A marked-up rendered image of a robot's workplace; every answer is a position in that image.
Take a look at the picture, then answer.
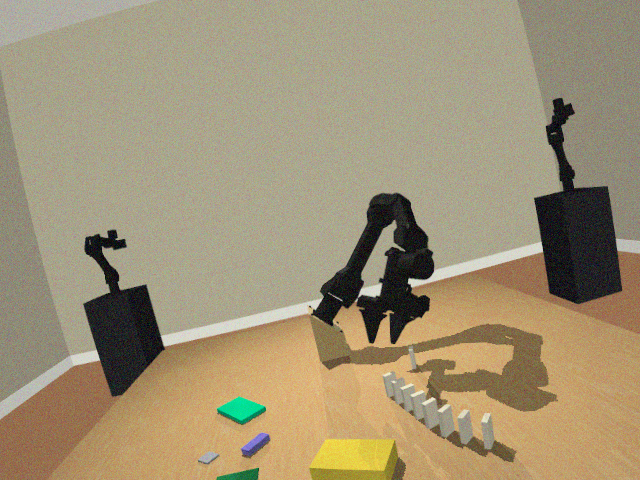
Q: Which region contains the white domino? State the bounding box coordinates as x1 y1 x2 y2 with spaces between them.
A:
481 413 495 449
457 409 473 445
382 371 397 398
422 397 439 429
410 390 426 420
437 404 455 437
391 377 406 405
409 346 416 369
400 383 415 412

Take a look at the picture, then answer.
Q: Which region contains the purple rectangular block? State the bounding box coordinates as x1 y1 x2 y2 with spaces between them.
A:
241 432 270 456

